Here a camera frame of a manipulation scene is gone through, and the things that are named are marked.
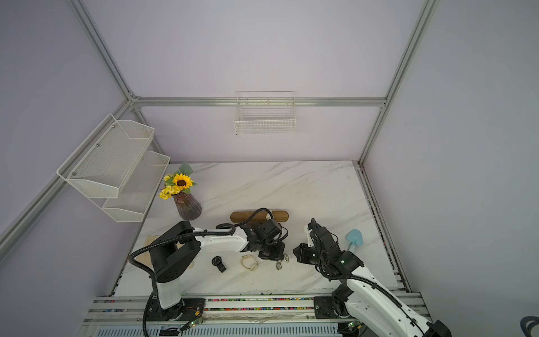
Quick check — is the white perforated cable tray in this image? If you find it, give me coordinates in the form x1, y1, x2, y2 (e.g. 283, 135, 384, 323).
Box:
94, 323, 342, 337

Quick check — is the white mesh shelf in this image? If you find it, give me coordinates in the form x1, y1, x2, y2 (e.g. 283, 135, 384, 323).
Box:
100, 151, 170, 223
56, 115, 154, 199

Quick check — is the purple glass vase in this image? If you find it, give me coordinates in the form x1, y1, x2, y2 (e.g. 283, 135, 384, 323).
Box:
173, 192, 202, 221

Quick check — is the lower white mesh shelf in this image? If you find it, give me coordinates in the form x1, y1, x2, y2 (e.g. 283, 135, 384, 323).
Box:
100, 151, 170, 223

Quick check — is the white wire wall basket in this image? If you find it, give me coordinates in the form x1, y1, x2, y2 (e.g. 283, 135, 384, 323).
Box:
234, 91, 296, 136

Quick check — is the black wrist watch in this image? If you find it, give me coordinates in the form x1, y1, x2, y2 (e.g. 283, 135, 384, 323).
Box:
211, 256, 226, 273

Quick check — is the black chair part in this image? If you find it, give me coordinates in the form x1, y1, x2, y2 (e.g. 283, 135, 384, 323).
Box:
519, 316, 539, 337

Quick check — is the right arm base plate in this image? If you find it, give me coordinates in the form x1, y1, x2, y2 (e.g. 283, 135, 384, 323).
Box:
313, 296, 350, 320

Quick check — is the yellow sunflower bouquet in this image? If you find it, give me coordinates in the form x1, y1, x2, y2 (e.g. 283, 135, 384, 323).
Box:
158, 162, 197, 200

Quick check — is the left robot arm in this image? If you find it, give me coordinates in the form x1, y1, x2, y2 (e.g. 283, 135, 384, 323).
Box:
128, 208, 289, 310

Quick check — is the upper white mesh shelf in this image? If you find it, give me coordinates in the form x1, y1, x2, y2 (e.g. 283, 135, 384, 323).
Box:
56, 115, 154, 199

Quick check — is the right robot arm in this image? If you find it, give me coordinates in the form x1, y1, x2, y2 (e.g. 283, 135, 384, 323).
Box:
293, 219, 451, 336

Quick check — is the wooden watch stand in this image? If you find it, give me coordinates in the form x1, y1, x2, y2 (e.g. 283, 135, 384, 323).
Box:
230, 210, 289, 223

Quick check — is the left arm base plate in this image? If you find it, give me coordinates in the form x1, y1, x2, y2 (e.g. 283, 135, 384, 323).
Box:
143, 298, 206, 322

